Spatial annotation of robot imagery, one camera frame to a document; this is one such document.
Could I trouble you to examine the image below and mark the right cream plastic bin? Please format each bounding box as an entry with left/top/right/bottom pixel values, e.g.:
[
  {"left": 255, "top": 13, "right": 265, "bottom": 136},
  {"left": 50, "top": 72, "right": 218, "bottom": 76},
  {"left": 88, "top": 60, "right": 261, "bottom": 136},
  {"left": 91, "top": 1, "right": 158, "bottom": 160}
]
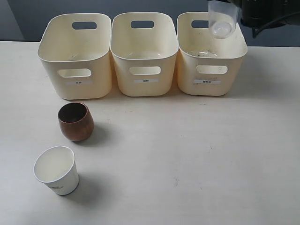
[{"left": 177, "top": 12, "right": 248, "bottom": 96}]

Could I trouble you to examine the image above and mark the left cream plastic bin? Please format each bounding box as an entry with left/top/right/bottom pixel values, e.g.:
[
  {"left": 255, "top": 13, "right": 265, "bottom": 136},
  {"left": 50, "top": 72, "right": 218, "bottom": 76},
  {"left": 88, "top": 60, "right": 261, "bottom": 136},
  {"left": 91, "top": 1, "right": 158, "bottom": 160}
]
[{"left": 38, "top": 13, "right": 113, "bottom": 100}]

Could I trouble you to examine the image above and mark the white paper cup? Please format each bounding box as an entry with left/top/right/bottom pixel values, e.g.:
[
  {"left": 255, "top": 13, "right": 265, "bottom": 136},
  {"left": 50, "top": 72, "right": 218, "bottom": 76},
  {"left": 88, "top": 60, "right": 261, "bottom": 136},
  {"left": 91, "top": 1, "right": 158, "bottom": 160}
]
[{"left": 33, "top": 146, "right": 79, "bottom": 195}]

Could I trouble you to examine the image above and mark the clear plastic bottle white cap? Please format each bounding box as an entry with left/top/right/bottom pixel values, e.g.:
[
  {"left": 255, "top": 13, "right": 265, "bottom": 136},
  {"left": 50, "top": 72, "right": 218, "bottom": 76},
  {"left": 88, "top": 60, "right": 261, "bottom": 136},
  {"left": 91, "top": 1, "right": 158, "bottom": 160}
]
[{"left": 208, "top": 0, "right": 239, "bottom": 39}]

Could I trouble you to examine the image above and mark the brown wooden cup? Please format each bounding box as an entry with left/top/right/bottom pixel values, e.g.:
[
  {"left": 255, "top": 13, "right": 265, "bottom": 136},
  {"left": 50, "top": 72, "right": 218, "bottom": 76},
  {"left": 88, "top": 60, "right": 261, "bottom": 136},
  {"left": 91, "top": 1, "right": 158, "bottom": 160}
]
[{"left": 58, "top": 102, "right": 94, "bottom": 142}]

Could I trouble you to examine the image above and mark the cream plastic bin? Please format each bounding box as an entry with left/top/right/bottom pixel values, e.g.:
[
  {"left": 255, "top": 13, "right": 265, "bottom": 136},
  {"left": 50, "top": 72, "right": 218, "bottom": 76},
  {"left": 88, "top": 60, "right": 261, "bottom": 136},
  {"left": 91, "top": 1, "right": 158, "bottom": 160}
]
[
  {"left": 110, "top": 12, "right": 179, "bottom": 97},
  {"left": 177, "top": 12, "right": 248, "bottom": 96},
  {"left": 38, "top": 13, "right": 113, "bottom": 100}
]

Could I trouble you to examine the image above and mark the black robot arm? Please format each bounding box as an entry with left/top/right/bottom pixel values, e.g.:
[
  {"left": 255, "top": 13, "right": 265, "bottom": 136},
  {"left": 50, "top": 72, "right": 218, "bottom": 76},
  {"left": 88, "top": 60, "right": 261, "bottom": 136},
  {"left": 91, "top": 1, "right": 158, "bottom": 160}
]
[{"left": 228, "top": 0, "right": 300, "bottom": 28}]

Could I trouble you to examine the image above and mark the middle cream plastic bin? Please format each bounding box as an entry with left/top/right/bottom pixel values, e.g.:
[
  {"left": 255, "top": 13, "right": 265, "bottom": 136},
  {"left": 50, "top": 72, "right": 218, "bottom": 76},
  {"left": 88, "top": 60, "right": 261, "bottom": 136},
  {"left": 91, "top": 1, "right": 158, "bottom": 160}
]
[{"left": 110, "top": 12, "right": 179, "bottom": 97}]

